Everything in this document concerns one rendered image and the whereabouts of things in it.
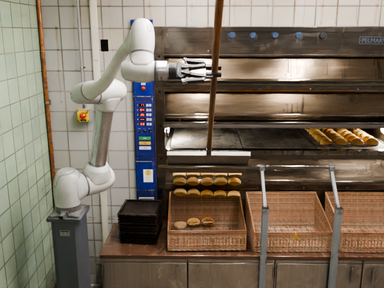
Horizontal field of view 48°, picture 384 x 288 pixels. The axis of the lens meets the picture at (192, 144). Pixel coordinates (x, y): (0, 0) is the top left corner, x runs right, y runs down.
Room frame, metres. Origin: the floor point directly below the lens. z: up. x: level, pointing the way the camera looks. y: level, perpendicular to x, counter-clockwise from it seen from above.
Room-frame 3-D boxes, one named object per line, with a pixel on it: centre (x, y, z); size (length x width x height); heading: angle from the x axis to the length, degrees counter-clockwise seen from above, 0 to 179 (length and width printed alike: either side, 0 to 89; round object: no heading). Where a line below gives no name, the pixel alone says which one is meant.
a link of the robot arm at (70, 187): (2.47, 0.75, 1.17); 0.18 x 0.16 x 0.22; 134
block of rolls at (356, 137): (3.67, -1.28, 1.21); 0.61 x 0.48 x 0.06; 179
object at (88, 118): (3.22, 0.81, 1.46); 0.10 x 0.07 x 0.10; 89
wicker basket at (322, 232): (2.97, -0.70, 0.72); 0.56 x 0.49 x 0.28; 90
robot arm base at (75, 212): (2.45, 0.75, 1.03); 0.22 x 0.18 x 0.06; 177
